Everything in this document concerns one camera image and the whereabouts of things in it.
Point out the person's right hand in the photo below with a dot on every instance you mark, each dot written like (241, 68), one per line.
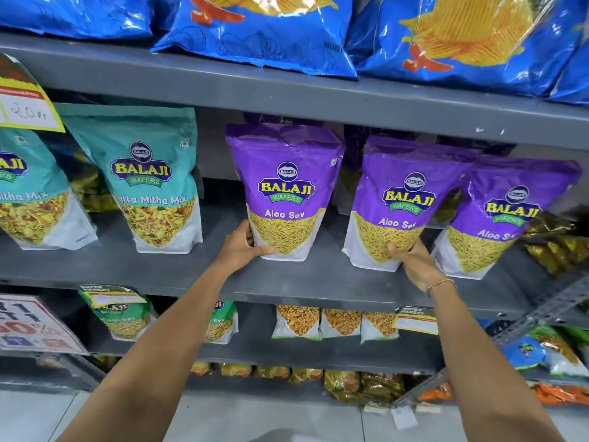
(421, 269)

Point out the person's left hand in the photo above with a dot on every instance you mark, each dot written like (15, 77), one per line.
(237, 253)

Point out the grey metal shelf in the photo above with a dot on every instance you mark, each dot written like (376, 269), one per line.
(138, 271)

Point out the person's left forearm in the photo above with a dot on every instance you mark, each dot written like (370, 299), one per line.
(147, 363)

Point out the yellow shelf price label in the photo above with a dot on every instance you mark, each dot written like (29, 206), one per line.
(416, 322)
(115, 296)

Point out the teal Mitha Mix packet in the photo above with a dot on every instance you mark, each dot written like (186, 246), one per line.
(32, 202)
(147, 179)

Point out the pile of olive-gold packets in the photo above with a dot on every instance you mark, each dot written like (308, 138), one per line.
(552, 253)

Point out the row of small gold packets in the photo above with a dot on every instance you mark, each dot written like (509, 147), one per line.
(349, 384)

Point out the white hanging tag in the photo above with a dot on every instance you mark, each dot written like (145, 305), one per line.
(404, 417)

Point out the blue chip bag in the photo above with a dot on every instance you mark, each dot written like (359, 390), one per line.
(575, 78)
(276, 41)
(69, 13)
(460, 41)

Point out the white red promo sign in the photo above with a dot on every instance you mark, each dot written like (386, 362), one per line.
(32, 326)

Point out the yellow-edged price tag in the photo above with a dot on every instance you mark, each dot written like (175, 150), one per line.
(23, 110)

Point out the grey slotted-post rack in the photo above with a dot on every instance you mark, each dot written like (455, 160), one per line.
(552, 299)

